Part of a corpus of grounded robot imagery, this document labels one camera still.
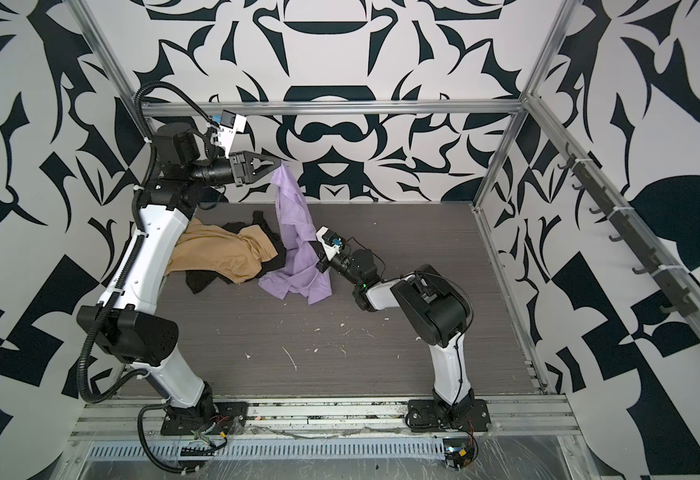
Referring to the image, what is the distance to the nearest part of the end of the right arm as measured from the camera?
73 centimetres

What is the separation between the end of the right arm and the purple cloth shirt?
0.05 metres

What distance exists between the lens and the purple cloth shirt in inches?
30.3
